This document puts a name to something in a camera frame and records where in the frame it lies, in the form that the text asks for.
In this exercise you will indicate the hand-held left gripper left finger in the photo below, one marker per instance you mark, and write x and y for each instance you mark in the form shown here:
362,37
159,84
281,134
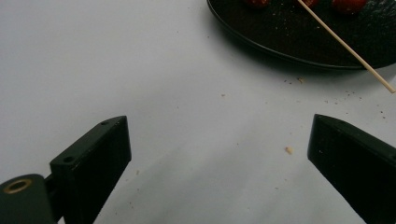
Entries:
93,161

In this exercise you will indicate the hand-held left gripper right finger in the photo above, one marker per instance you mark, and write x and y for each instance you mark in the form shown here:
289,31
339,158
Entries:
358,161

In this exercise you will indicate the thin wooden skewer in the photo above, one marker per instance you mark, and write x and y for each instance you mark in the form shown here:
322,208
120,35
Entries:
342,43

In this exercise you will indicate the round black plate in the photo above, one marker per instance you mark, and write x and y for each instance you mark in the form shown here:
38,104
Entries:
280,34

